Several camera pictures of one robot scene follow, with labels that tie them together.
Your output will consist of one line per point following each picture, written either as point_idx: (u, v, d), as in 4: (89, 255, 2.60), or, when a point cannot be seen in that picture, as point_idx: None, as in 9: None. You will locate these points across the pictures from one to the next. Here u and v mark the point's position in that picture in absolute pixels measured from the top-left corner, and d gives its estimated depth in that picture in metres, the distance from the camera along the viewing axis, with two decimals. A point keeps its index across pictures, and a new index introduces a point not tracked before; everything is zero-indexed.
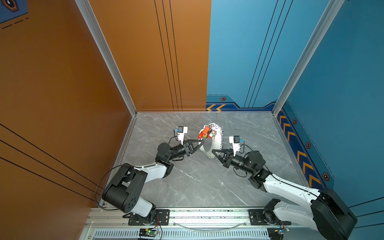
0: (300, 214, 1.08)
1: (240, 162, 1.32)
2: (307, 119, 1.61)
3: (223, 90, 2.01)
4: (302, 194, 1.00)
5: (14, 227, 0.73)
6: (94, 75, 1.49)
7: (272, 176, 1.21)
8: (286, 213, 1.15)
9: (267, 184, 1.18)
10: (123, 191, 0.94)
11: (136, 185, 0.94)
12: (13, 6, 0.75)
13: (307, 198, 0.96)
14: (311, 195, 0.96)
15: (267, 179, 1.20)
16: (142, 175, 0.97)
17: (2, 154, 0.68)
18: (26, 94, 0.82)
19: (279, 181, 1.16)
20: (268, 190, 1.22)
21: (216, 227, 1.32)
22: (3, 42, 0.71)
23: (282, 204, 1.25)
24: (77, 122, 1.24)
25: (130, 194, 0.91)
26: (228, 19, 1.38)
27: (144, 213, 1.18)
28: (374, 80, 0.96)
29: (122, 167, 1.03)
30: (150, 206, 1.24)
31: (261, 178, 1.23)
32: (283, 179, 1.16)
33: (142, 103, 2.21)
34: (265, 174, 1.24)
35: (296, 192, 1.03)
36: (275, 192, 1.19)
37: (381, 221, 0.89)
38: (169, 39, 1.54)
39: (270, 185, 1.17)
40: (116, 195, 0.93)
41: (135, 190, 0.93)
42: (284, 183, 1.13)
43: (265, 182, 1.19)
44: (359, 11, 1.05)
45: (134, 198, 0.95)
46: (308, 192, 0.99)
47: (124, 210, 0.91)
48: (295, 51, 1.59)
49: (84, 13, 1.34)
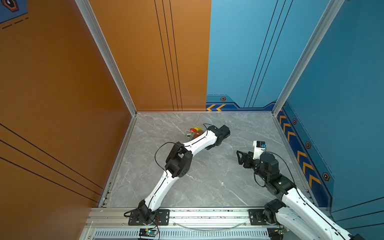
0: (307, 235, 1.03)
1: (257, 164, 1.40)
2: (307, 120, 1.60)
3: (223, 90, 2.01)
4: (327, 230, 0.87)
5: (14, 227, 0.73)
6: (94, 75, 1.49)
7: (296, 192, 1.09)
8: (289, 222, 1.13)
9: (288, 198, 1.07)
10: (175, 165, 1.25)
11: (184, 162, 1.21)
12: (13, 6, 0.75)
13: (334, 237, 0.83)
14: (338, 236, 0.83)
15: (290, 192, 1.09)
16: (187, 156, 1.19)
17: (2, 154, 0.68)
18: (27, 93, 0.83)
19: (303, 202, 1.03)
20: (285, 202, 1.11)
21: (216, 227, 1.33)
22: (3, 43, 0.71)
23: (289, 212, 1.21)
24: (78, 122, 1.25)
25: (182, 168, 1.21)
26: (229, 18, 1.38)
27: (154, 206, 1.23)
28: (376, 80, 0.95)
29: (175, 146, 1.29)
30: (158, 206, 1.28)
31: (283, 188, 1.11)
32: (309, 202, 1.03)
33: (142, 103, 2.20)
34: (288, 185, 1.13)
35: (321, 223, 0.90)
36: (291, 208, 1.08)
37: (381, 222, 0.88)
38: (169, 40, 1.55)
39: (290, 200, 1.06)
40: (173, 163, 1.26)
41: (185, 163, 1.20)
42: (309, 206, 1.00)
43: (287, 195, 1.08)
44: (360, 12, 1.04)
45: (186, 169, 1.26)
46: (337, 231, 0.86)
47: (177, 174, 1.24)
48: (295, 50, 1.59)
49: (84, 13, 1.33)
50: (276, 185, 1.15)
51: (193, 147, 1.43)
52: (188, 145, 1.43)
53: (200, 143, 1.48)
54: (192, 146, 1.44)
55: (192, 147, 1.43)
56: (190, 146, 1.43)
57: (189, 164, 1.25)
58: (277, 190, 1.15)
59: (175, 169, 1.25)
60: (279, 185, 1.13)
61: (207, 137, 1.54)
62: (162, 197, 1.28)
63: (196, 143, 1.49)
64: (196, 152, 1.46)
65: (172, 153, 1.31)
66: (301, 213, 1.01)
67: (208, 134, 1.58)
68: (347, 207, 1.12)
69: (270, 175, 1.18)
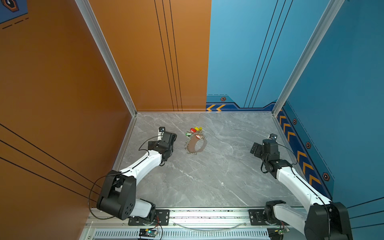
0: (295, 214, 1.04)
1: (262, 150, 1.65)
2: (307, 120, 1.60)
3: (223, 90, 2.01)
4: (309, 195, 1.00)
5: (14, 226, 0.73)
6: (94, 75, 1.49)
7: (290, 169, 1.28)
8: (283, 210, 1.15)
9: (281, 172, 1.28)
10: (114, 205, 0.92)
11: (124, 196, 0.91)
12: (13, 6, 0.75)
13: (313, 199, 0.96)
14: (318, 199, 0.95)
15: (284, 168, 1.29)
16: (128, 185, 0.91)
17: (2, 155, 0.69)
18: (26, 93, 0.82)
19: (293, 175, 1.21)
20: (279, 178, 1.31)
21: (216, 227, 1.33)
22: (3, 43, 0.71)
23: (284, 205, 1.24)
24: (78, 122, 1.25)
25: (123, 205, 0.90)
26: (229, 18, 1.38)
27: (143, 213, 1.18)
28: (376, 79, 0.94)
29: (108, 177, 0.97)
30: (149, 208, 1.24)
31: (278, 165, 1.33)
32: (299, 176, 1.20)
33: (142, 103, 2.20)
34: (284, 164, 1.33)
35: (305, 191, 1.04)
36: (285, 183, 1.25)
37: (380, 222, 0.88)
38: (169, 39, 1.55)
39: (283, 174, 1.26)
40: (111, 203, 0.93)
41: (127, 197, 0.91)
42: (298, 179, 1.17)
43: (280, 169, 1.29)
44: (360, 12, 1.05)
45: (130, 204, 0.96)
46: (317, 197, 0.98)
47: (121, 215, 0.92)
48: (295, 51, 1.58)
49: (84, 13, 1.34)
50: (274, 163, 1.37)
51: (134, 172, 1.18)
52: (127, 171, 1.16)
53: (143, 164, 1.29)
54: (133, 170, 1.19)
55: (133, 171, 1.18)
56: (130, 171, 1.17)
57: (133, 196, 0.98)
58: (273, 168, 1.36)
59: (116, 210, 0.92)
60: (275, 163, 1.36)
61: (150, 156, 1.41)
62: (145, 205, 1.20)
63: (136, 165, 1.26)
64: (140, 176, 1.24)
65: (106, 189, 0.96)
66: (290, 184, 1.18)
67: (151, 153, 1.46)
68: (348, 207, 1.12)
69: (269, 154, 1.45)
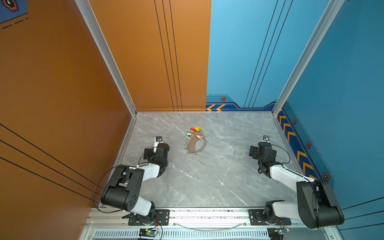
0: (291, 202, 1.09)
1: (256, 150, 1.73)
2: (307, 120, 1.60)
3: (223, 90, 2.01)
4: (297, 178, 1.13)
5: (14, 226, 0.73)
6: (94, 75, 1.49)
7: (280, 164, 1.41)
8: (281, 204, 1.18)
9: (272, 168, 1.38)
10: (120, 195, 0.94)
11: (133, 184, 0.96)
12: (13, 6, 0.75)
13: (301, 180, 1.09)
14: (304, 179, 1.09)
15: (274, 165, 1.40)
16: (137, 174, 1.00)
17: (2, 155, 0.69)
18: (26, 93, 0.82)
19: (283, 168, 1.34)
20: (271, 174, 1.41)
21: (216, 227, 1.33)
22: (2, 43, 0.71)
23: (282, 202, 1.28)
24: (78, 122, 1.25)
25: (130, 193, 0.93)
26: (229, 18, 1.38)
27: (144, 211, 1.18)
28: (376, 79, 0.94)
29: (117, 169, 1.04)
30: (149, 206, 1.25)
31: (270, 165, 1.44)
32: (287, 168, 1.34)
33: (142, 103, 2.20)
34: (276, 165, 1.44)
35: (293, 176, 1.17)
36: (276, 177, 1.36)
37: (380, 222, 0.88)
38: (169, 39, 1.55)
39: (274, 169, 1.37)
40: (117, 194, 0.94)
41: (134, 186, 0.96)
42: (287, 170, 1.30)
43: (272, 167, 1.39)
44: (360, 12, 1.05)
45: (134, 196, 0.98)
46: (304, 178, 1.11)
47: (127, 205, 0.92)
48: (295, 51, 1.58)
49: (84, 13, 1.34)
50: (267, 164, 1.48)
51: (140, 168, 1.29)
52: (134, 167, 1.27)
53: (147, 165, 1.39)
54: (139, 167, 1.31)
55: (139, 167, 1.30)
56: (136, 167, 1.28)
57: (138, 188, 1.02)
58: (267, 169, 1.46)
59: (122, 199, 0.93)
60: (269, 165, 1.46)
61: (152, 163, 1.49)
62: (146, 202, 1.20)
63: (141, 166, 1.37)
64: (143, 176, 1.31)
65: (113, 180, 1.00)
66: (282, 175, 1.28)
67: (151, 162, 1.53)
68: (348, 207, 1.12)
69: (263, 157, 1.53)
